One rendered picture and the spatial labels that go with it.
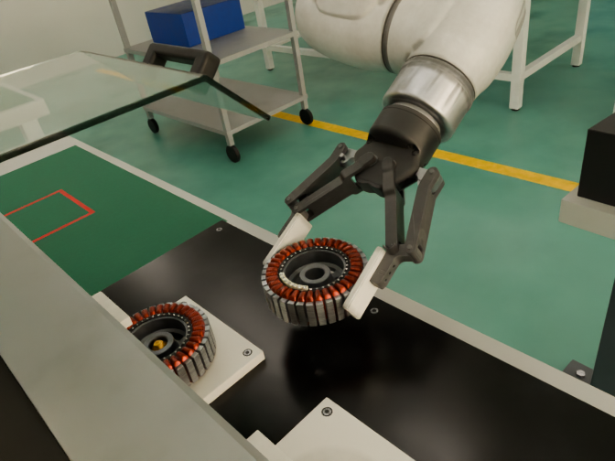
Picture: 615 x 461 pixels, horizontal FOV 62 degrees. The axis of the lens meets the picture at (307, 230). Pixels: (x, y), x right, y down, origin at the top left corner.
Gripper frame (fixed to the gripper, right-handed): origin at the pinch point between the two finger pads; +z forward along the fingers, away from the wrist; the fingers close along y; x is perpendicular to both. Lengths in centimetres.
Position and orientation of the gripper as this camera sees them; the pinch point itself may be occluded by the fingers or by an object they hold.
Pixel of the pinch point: (317, 274)
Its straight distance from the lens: 54.6
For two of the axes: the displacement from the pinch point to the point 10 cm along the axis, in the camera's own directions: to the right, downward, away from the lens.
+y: -7.0, -3.1, 6.5
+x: -4.8, -4.8, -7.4
